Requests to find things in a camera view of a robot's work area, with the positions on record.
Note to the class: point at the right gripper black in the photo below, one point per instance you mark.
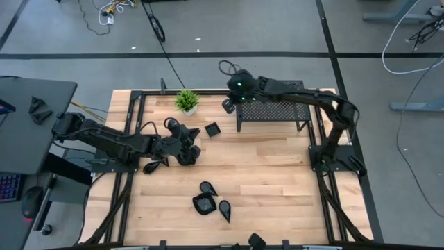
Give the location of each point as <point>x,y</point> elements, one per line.
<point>243,88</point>

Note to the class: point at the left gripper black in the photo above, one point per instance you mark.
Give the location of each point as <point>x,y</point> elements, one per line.
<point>184,152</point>

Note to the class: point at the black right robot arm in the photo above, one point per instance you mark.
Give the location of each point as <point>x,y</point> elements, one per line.
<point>305,93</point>

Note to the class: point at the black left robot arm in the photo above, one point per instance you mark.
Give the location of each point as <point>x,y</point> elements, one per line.
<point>111,142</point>

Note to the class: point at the green plant in white pot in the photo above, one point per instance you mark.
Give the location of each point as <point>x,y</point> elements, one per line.
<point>187,100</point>

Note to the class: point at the black perforated metal shelf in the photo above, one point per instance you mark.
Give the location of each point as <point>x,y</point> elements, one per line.
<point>270,112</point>

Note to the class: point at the small black rounded object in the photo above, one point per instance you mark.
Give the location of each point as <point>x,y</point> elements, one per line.
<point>256,241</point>

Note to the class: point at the white power adapter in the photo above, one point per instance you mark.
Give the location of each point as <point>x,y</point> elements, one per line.
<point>110,21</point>

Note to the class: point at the black angular plastic piece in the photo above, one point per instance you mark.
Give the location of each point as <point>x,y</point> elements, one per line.
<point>41,117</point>
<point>36,103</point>

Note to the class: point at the black desk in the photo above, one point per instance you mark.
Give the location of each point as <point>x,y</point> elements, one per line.
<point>34,146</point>

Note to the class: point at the black computer mouse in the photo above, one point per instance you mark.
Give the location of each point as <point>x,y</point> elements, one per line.
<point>33,201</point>

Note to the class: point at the black caster wheel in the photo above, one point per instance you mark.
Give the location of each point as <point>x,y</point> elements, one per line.
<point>46,229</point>

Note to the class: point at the grey desk foot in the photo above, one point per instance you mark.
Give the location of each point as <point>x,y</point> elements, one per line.
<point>395,16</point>
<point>416,105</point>

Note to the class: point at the dark device with red stripe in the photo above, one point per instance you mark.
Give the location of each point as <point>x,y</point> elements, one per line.
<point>7,106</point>

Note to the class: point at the backlit keyboard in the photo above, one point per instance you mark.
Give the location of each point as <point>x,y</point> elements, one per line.
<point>8,187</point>

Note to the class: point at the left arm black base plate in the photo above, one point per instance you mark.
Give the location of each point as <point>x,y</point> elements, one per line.
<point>100,168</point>

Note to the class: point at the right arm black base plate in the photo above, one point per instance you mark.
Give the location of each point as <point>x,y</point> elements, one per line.
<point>314,163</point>

